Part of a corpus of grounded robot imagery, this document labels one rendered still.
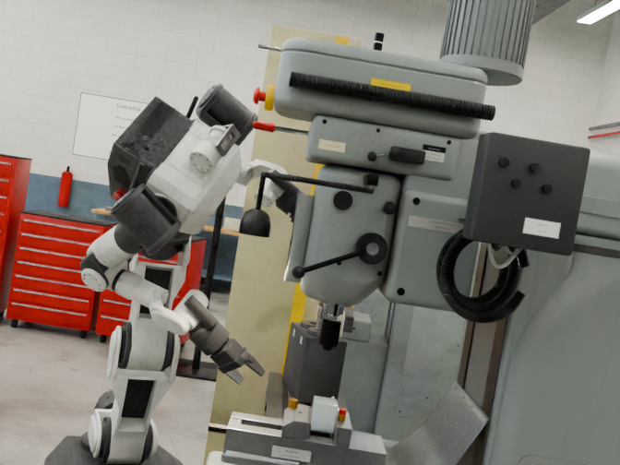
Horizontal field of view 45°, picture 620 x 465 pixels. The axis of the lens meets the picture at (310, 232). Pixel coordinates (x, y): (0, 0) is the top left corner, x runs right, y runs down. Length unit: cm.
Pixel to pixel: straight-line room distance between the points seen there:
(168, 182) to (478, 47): 81
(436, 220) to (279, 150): 189
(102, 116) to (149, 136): 915
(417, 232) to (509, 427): 47
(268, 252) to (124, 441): 137
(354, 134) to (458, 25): 36
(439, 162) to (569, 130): 994
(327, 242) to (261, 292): 186
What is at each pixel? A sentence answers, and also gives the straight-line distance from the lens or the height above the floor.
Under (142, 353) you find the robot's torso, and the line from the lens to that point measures 226.
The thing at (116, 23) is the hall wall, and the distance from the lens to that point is 1125.
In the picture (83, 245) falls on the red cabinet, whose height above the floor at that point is 80.
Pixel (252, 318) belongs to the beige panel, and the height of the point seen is 92.
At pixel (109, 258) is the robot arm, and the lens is 198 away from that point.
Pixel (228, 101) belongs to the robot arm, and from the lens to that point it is 207.
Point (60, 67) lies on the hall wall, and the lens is 1133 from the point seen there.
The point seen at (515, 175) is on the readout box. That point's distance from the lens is 146.
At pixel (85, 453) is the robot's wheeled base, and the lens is 271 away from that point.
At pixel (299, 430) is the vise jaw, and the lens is 162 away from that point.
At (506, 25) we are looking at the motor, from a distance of 177.
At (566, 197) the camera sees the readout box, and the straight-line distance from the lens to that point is 149.
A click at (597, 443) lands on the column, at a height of 112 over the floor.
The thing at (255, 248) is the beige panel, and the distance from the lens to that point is 349.
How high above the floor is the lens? 155
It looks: 3 degrees down
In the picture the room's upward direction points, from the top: 9 degrees clockwise
